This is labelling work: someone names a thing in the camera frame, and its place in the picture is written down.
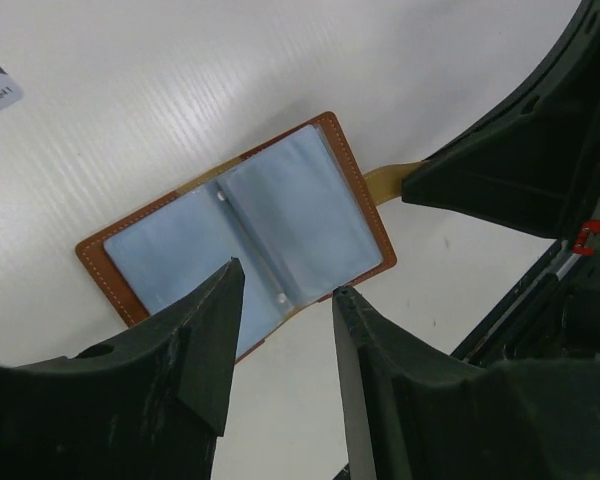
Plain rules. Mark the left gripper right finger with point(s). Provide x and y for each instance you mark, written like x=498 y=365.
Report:
x=414 y=412

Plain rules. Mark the brown leather card holder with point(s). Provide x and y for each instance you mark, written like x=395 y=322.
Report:
x=297 y=212

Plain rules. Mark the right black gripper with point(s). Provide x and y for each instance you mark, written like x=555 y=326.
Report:
x=532 y=164

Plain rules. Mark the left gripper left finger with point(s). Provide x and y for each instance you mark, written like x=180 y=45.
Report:
x=148 y=403

